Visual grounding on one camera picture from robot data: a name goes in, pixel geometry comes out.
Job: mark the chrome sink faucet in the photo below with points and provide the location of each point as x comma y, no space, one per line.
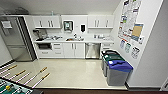
75,35

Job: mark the green-lid waste bin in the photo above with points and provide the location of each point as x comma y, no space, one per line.
113,57

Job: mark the brown framed wall notice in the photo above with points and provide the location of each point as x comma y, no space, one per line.
136,32

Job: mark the stainless steel dishwasher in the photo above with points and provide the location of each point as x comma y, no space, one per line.
92,50

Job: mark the white waste sorting sign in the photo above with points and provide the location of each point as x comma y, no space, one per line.
135,52

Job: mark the blue-lid recycling bin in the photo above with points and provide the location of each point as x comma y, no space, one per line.
118,75

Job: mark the pale blue bottle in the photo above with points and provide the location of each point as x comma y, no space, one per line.
51,13

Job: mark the stainless steel refrigerator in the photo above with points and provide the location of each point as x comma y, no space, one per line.
16,40

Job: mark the countertop dish rack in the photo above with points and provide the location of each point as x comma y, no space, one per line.
52,38

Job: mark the steel paper towel dispenser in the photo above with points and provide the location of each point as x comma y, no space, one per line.
68,25

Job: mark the black built-in microwave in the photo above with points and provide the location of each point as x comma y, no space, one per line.
44,46

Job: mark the white paper fridge note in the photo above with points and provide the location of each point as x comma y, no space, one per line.
6,24

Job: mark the white two-door base cabinet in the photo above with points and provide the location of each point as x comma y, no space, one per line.
74,50

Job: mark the notice board with papers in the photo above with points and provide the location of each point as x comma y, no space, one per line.
128,16

